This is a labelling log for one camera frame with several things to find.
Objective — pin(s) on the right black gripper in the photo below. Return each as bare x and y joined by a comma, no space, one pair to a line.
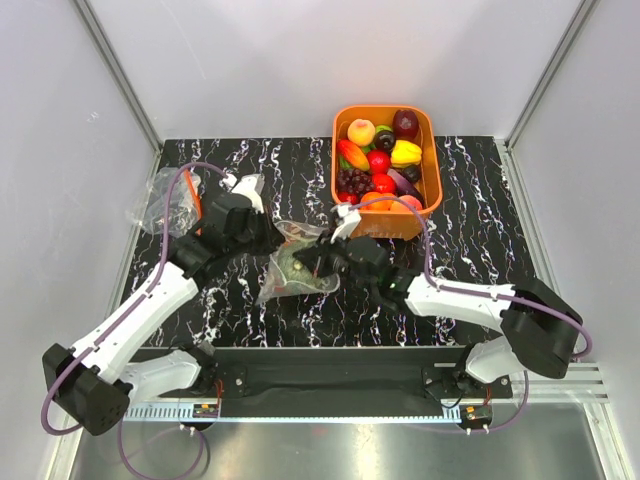
317,257

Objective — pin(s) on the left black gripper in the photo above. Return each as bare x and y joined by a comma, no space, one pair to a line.
272,239

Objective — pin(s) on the green netted melon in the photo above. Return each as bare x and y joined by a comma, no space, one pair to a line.
293,279

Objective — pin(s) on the polka dot zip bag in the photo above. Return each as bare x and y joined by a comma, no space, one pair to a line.
292,231

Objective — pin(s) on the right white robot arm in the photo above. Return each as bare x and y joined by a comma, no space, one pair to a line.
537,331

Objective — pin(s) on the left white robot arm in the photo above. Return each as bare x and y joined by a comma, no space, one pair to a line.
95,380

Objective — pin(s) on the crumpled orange zip bag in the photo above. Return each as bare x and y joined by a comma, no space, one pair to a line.
163,204

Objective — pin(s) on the small red cherry fruit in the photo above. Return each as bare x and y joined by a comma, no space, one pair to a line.
347,197

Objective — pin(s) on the orange tangerine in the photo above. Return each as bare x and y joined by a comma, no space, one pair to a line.
376,201

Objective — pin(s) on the purple grape bunch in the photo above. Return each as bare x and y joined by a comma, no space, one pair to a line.
355,182

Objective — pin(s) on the red tomato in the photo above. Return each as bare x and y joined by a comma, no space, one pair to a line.
383,184

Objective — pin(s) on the red yellow mango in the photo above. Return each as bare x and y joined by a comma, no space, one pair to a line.
350,156

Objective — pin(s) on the pink orange peach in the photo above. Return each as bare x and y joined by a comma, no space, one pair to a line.
407,202

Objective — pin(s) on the purple eggplant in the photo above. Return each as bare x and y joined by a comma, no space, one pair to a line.
405,187

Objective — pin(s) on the orange plastic basket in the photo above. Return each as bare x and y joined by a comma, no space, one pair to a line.
394,224

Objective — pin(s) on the yellow red peach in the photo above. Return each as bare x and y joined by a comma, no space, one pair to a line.
361,132

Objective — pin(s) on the dark purple plum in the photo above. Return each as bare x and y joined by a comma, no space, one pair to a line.
385,140

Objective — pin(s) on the yellow bell pepper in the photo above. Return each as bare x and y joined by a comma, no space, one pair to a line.
405,153

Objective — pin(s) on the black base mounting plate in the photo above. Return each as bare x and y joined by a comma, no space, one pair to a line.
385,384

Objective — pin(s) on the dark red apple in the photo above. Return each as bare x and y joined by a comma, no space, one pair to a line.
405,124

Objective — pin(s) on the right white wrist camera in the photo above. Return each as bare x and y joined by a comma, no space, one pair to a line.
347,219

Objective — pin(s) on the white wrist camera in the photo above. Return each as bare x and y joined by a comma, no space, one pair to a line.
347,219
251,186

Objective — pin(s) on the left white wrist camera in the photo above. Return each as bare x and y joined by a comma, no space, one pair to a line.
251,186

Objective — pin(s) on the white slotted cable duct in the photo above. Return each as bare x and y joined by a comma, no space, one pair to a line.
173,412

